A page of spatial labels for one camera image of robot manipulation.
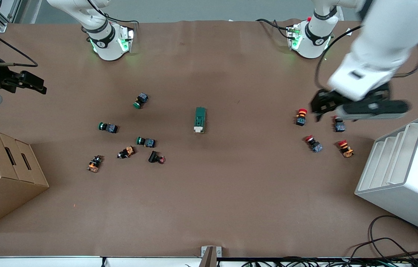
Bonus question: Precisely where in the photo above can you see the green mushroom push button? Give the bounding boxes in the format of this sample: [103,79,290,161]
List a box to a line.
[133,93,149,109]
[136,136,156,148]
[98,122,118,134]

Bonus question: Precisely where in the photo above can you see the red button with orange block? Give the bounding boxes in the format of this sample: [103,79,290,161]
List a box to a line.
[338,139,355,158]

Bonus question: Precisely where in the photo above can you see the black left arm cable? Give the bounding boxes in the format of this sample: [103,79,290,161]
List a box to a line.
[256,19,418,91]

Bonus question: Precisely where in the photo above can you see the metal bracket with post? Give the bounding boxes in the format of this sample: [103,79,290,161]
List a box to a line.
[198,246,222,267]

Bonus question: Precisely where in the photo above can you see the white tiered storage bin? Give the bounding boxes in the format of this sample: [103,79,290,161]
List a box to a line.
[355,115,418,239]

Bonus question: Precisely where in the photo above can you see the black looping cable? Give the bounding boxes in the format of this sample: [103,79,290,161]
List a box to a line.
[346,215,418,262]

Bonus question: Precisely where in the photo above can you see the black switch with orange block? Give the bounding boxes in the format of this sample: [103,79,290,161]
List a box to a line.
[87,155,103,173]

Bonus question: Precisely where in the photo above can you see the brown cardboard slotted box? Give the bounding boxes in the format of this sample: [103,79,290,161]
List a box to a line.
[0,124,50,233]

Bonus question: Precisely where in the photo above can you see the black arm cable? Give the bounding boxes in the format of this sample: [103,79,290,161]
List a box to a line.
[256,19,418,91]
[0,0,139,68]

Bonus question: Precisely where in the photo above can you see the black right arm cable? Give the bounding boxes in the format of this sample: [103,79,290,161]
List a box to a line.
[0,0,139,68]

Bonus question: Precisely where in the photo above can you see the black cable bundle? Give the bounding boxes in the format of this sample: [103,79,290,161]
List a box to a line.
[242,255,418,267]

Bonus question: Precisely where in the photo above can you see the green load switch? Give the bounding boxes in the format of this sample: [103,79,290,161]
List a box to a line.
[193,107,207,134]

